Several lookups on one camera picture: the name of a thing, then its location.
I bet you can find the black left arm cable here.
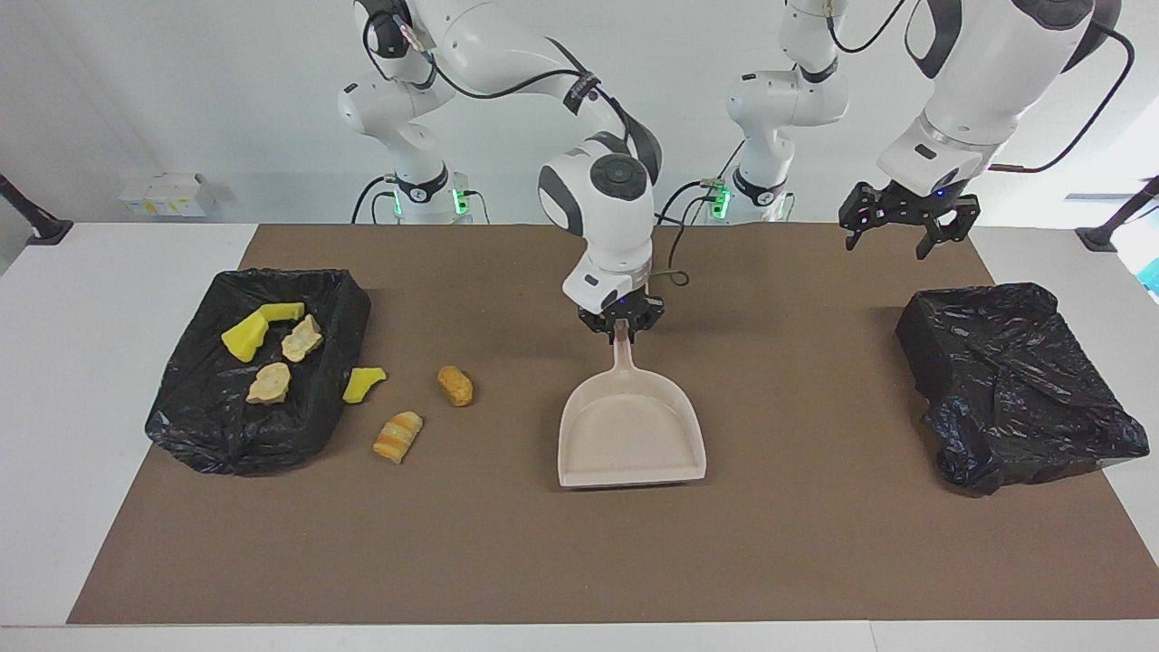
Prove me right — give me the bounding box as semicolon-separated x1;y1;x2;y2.
987;23;1137;175

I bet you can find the green and yellow sponge piece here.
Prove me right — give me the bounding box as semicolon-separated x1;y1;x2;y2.
221;312;270;363

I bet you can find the orange striped toy croissant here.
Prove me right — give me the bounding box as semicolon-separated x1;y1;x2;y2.
372;410;425;465

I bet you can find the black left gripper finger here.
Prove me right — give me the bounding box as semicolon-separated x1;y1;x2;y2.
916;197;982;261
838;184;893;252

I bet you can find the black bag lined bin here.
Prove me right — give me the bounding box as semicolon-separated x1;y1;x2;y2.
145;267;372;477
895;283;1151;497

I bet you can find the yellow sponge scrap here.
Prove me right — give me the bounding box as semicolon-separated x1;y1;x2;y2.
342;367;388;405

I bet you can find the brown toy nugget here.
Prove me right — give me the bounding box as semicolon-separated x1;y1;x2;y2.
437;365;474;408

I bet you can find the white wall socket box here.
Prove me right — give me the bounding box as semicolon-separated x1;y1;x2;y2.
120;174;216;218

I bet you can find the brown table mat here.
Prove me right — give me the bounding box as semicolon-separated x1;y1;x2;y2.
66;224;1159;626

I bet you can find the black camera stand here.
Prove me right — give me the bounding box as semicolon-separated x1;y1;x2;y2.
1075;177;1159;253
0;172;73;247

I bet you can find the beige toy bread piece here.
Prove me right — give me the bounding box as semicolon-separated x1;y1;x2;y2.
245;362;292;405
281;314;324;363

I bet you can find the beige plastic dustpan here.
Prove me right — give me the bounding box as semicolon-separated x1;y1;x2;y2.
557;326;707;490

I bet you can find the black base cable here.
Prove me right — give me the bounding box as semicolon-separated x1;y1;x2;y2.
351;175;399;225
656;140;745;225

